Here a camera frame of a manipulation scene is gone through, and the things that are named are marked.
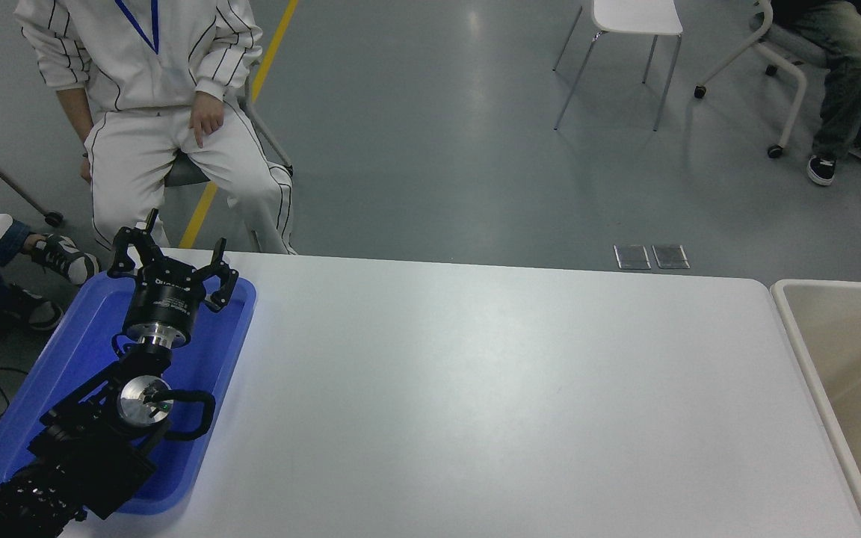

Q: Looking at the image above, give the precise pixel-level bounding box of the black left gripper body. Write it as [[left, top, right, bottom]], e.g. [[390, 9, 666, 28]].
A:
[[125, 262, 212, 330]]

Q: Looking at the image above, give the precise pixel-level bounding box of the person's left hand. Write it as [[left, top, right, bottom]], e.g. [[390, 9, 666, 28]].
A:
[[189, 93, 226, 149]]

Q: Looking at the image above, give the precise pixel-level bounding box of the grey stool with metal legs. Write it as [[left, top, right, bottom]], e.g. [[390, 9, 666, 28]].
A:
[[158, 71, 295, 253]]

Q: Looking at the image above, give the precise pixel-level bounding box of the person in white suit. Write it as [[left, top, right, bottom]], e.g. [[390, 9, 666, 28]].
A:
[[13, 0, 297, 256]]

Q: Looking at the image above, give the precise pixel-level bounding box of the blue plastic tray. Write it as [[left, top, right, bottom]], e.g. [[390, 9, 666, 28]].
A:
[[0, 269, 258, 516]]

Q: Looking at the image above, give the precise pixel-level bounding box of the grey chair with caster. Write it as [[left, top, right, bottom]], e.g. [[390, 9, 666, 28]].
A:
[[0, 131, 64, 228]]

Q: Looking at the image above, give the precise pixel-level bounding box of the silver floor outlet plate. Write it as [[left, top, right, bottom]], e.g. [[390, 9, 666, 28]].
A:
[[652, 244, 691, 270], [614, 244, 652, 270]]

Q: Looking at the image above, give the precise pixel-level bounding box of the white chair with metal legs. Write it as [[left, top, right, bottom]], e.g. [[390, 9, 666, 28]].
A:
[[552, 0, 685, 133]]

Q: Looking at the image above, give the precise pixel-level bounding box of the white rolling chair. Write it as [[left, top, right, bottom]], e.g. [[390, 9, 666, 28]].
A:
[[694, 0, 829, 159]]

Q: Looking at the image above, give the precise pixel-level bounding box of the person in dark clothes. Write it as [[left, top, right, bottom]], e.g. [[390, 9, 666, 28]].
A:
[[771, 0, 861, 187]]

